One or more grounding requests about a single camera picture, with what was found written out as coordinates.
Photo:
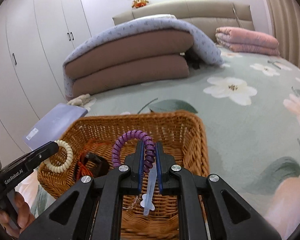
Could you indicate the folded brown duvet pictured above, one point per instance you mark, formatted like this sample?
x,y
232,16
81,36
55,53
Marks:
x,y
145,57

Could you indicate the lavender patterned blanket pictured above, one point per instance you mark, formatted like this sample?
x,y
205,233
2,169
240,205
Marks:
x,y
203,46

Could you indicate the blue grey book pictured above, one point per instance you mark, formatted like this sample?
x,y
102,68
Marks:
x,y
51,126

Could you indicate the beige curtain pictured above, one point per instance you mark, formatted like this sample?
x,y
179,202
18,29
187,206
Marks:
x,y
285,20

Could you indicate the orange plush toy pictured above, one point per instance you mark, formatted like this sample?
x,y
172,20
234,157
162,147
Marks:
x,y
139,3

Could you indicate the green floral bedspread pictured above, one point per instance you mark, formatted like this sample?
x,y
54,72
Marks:
x,y
240,120

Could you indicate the person's left hand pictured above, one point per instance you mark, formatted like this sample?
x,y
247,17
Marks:
x,y
25,217

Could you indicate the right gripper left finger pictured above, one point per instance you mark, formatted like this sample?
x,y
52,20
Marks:
x,y
92,207

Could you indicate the black wristwatch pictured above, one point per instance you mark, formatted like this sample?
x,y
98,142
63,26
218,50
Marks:
x,y
90,164

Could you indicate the light blue hair clip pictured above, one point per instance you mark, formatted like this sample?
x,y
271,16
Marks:
x,y
147,198

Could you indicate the white wardrobe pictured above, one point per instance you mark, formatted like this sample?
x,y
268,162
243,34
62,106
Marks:
x,y
35,38

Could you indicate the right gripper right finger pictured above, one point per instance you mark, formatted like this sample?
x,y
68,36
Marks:
x,y
208,207

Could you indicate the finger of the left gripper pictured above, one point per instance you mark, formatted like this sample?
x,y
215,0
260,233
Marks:
x,y
36,157

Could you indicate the beige padded headboard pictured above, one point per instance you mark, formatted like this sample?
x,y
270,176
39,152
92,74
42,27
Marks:
x,y
207,15

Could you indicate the cream knitted item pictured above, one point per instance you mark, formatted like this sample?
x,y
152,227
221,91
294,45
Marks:
x,y
80,100

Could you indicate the folded pink blanket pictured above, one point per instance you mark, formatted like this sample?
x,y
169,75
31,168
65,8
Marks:
x,y
247,41

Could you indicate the white pillow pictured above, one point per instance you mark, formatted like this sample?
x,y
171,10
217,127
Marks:
x,y
163,16

